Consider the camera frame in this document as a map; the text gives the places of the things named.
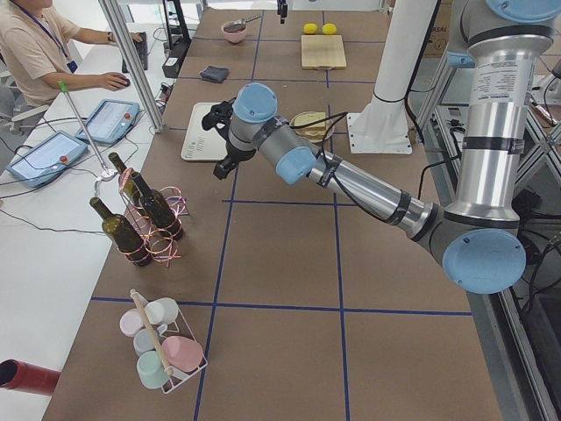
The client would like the left yellow lemon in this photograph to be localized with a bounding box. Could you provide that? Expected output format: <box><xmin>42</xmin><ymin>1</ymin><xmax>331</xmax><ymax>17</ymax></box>
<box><xmin>302</xmin><ymin>23</ymin><xmax>317</xmax><ymax>35</ymax></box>

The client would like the white cup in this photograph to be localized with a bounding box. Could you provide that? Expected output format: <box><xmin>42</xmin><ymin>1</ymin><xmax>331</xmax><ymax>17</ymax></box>
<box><xmin>144</xmin><ymin>297</ymin><xmax>179</xmax><ymax>325</ymax></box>

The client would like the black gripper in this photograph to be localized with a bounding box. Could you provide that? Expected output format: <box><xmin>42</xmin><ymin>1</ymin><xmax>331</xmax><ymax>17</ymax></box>
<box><xmin>202</xmin><ymin>100</ymin><xmax>257</xmax><ymax>179</ymax></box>

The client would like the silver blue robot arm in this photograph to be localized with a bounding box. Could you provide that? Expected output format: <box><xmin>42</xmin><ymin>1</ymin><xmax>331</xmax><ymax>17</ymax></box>
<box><xmin>202</xmin><ymin>1</ymin><xmax>560</xmax><ymax>294</ymax></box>

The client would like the pink bowl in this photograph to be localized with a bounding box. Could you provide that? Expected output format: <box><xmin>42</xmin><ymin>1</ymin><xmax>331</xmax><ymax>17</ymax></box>
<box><xmin>221</xmin><ymin>21</ymin><xmax>247</xmax><ymax>44</ymax></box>

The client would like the right yellow lemon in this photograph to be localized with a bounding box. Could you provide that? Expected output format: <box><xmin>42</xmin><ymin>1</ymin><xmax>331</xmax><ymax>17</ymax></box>
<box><xmin>322</xmin><ymin>23</ymin><xmax>337</xmax><ymax>35</ymax></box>

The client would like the green wine bottle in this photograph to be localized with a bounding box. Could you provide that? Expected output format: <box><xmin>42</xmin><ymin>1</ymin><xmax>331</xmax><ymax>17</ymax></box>
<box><xmin>131</xmin><ymin>171</ymin><xmax>184</xmax><ymax>240</ymax></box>
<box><xmin>89</xmin><ymin>197</ymin><xmax>153</xmax><ymax>267</ymax></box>
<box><xmin>108</xmin><ymin>152</ymin><xmax>144</xmax><ymax>213</ymax></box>

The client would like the metal pole green tip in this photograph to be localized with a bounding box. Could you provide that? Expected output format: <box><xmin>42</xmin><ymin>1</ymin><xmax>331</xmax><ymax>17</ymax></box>
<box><xmin>58</xmin><ymin>81</ymin><xmax>117</xmax><ymax>196</ymax></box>

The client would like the metal scoop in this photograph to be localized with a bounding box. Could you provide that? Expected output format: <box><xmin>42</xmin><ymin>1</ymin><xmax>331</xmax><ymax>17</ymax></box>
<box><xmin>224</xmin><ymin>15</ymin><xmax>261</xmax><ymax>32</ymax></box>

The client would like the copper wire bottle rack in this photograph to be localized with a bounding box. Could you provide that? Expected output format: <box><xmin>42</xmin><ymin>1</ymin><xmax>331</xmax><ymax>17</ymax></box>
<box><xmin>122</xmin><ymin>179</ymin><xmax>188</xmax><ymax>266</ymax></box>

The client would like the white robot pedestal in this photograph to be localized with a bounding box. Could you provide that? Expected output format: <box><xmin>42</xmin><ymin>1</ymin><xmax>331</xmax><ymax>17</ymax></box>
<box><xmin>347</xmin><ymin>0</ymin><xmax>439</xmax><ymax>154</ymax></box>

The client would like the light pink cup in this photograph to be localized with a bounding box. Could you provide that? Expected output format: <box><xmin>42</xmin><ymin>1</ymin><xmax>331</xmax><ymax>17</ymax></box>
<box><xmin>119</xmin><ymin>309</ymin><xmax>144</xmax><ymax>338</ymax></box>

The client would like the wooden rack handle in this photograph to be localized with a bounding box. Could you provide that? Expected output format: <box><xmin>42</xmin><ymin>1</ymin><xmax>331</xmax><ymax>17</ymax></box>
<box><xmin>130</xmin><ymin>289</ymin><xmax>173</xmax><ymax>375</ymax></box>

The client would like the middle green wine bottle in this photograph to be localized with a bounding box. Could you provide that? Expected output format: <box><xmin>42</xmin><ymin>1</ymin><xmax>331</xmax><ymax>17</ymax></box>
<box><xmin>131</xmin><ymin>171</ymin><xmax>184</xmax><ymax>240</ymax></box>

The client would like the aluminium frame post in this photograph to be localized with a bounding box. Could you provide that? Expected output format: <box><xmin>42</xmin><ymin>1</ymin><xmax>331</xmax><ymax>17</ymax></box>
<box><xmin>98</xmin><ymin>0</ymin><xmax>164</xmax><ymax>133</ymax></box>

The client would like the grey cup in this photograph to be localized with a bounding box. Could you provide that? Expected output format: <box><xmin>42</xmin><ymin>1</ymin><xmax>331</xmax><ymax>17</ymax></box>
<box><xmin>132</xmin><ymin>328</ymin><xmax>166</xmax><ymax>357</ymax></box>

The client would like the near blue teach pendant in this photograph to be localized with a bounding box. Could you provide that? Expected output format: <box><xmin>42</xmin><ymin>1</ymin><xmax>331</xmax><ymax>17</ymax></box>
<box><xmin>6</xmin><ymin>131</ymin><xmax>87</xmax><ymax>188</ymax></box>

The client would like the bread slice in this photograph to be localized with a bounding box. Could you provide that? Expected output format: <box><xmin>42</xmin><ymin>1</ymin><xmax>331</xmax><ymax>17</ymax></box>
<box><xmin>291</xmin><ymin>111</ymin><xmax>326</xmax><ymax>131</ymax></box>
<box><xmin>295</xmin><ymin>126</ymin><xmax>332</xmax><ymax>143</ymax></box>

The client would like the yellow lemon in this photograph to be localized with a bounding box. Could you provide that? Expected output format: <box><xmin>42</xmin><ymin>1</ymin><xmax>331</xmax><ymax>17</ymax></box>
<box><xmin>302</xmin><ymin>23</ymin><xmax>317</xmax><ymax>35</ymax></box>
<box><xmin>322</xmin><ymin>23</ymin><xmax>337</xmax><ymax>35</ymax></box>

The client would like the front green wine bottle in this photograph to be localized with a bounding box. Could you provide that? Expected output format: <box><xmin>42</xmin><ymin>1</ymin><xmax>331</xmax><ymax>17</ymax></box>
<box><xmin>89</xmin><ymin>197</ymin><xmax>153</xmax><ymax>267</ymax></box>

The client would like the seated person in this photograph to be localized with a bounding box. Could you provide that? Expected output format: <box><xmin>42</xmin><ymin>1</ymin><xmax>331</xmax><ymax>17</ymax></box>
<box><xmin>1</xmin><ymin>1</ymin><xmax>130</xmax><ymax>107</ymax></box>

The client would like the grey folded cloth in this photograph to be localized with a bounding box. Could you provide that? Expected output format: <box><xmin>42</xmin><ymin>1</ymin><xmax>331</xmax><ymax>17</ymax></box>
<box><xmin>200</xmin><ymin>66</ymin><xmax>230</xmax><ymax>83</ymax></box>

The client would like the wooden cutting board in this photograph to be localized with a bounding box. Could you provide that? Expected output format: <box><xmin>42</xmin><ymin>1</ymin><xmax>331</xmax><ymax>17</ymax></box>
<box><xmin>301</xmin><ymin>35</ymin><xmax>347</xmax><ymax>70</ymax></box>

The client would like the black box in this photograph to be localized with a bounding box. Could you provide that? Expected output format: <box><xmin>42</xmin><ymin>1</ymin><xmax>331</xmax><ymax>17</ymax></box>
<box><xmin>162</xmin><ymin>43</ymin><xmax>189</xmax><ymax>79</ymax></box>

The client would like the red tube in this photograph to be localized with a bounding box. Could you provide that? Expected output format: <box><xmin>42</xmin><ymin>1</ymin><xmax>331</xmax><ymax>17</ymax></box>
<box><xmin>1</xmin><ymin>360</ymin><xmax>60</xmax><ymax>396</ymax></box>

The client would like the rear green wine bottle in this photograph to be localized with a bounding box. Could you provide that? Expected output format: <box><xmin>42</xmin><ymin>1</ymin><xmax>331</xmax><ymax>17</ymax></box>
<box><xmin>108</xmin><ymin>152</ymin><xmax>144</xmax><ymax>213</ymax></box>

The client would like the salmon pink cup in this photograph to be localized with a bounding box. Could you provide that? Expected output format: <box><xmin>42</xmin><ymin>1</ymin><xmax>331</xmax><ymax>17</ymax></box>
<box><xmin>162</xmin><ymin>336</ymin><xmax>203</xmax><ymax>373</ymax></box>

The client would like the white wire cup rack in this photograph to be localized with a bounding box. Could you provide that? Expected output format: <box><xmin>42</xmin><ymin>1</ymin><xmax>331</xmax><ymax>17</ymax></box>
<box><xmin>121</xmin><ymin>289</ymin><xmax>208</xmax><ymax>394</ymax></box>

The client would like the blue teach pendant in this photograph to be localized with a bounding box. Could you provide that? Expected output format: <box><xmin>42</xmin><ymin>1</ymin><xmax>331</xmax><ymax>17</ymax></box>
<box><xmin>6</xmin><ymin>131</ymin><xmax>87</xmax><ymax>188</ymax></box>
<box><xmin>85</xmin><ymin>99</ymin><xmax>140</xmax><ymax>145</ymax></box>

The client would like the far blue teach pendant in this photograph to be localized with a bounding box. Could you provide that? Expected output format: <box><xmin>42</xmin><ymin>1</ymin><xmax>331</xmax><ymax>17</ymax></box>
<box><xmin>85</xmin><ymin>99</ymin><xmax>140</xmax><ymax>145</ymax></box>

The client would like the black keyboard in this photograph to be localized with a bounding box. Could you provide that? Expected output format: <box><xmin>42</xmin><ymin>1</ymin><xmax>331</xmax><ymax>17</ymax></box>
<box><xmin>133</xmin><ymin>32</ymin><xmax>148</xmax><ymax>70</ymax></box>

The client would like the white bear tray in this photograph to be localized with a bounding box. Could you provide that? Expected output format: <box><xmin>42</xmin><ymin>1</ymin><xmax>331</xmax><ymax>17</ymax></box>
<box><xmin>181</xmin><ymin>102</ymin><xmax>227</xmax><ymax>162</ymax></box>

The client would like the white plate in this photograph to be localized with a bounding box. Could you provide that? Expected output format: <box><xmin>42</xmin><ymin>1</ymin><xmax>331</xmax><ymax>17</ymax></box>
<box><xmin>289</xmin><ymin>111</ymin><xmax>334</xmax><ymax>143</ymax></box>

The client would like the mint green cup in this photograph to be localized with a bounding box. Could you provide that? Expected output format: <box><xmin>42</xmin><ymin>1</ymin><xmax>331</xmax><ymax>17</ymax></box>
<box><xmin>136</xmin><ymin>350</ymin><xmax>170</xmax><ymax>389</ymax></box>

